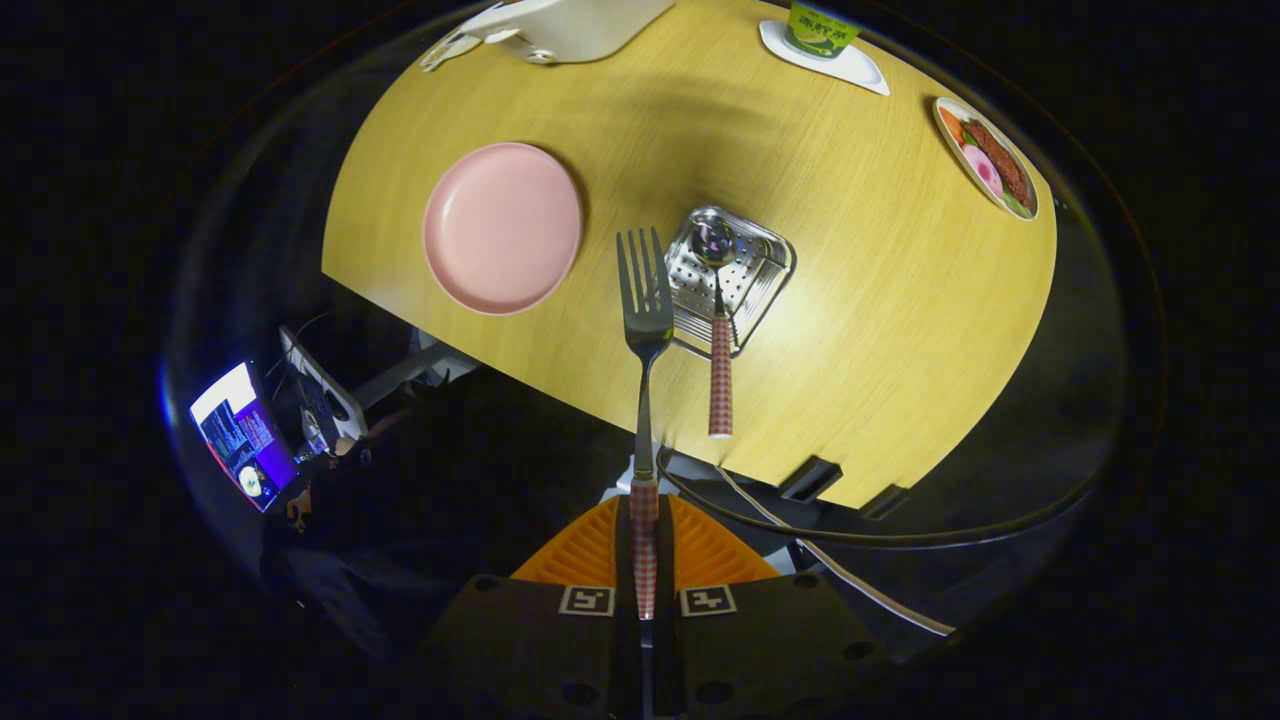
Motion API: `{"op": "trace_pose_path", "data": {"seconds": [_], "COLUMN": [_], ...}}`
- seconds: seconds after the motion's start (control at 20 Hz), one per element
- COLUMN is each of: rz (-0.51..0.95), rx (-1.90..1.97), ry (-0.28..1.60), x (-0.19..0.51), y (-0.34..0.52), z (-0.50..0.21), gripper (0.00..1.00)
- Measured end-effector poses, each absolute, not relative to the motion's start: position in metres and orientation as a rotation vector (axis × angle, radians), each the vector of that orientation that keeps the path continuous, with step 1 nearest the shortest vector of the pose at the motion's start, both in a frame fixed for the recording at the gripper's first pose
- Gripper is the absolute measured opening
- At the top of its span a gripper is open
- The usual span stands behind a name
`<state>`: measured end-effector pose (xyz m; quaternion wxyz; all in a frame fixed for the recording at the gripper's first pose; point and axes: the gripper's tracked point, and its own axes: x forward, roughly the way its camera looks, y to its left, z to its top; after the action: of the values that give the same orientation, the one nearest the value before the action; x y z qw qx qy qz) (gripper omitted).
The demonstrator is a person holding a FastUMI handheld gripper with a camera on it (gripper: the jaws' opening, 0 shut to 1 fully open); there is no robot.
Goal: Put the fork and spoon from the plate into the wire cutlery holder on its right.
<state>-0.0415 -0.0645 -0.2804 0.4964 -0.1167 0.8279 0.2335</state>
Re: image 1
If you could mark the metal drain basket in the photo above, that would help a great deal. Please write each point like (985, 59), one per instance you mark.
(765, 265)

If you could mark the plate of food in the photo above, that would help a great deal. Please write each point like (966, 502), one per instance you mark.
(990, 160)

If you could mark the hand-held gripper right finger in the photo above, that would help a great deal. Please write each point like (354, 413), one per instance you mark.
(666, 560)

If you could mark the black table bracket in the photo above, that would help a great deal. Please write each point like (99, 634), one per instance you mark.
(887, 502)
(810, 478)

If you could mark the lit computer screen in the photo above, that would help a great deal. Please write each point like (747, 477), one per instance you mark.
(240, 440)

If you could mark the white divided sauce dish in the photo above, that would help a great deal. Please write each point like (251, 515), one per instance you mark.
(445, 52)

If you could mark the white toaster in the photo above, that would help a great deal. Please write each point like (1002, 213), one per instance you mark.
(580, 25)

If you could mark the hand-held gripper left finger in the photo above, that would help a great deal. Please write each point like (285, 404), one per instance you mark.
(622, 560)

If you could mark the pink plate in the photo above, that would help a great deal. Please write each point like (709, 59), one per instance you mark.
(500, 225)

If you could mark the green label drink bottle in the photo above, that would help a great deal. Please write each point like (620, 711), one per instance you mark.
(822, 28)

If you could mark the white coaster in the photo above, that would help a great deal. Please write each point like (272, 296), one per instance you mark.
(855, 70)

